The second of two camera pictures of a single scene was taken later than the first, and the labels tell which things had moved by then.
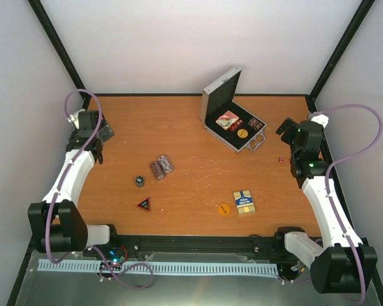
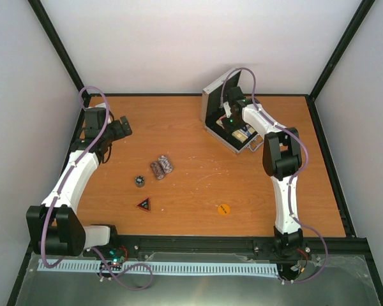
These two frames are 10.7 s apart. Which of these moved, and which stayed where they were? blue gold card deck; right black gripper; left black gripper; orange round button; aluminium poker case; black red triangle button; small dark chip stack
Moved: blue gold card deck; right black gripper; left black gripper
Stayed: orange round button; small dark chip stack; black red triangle button; aluminium poker case
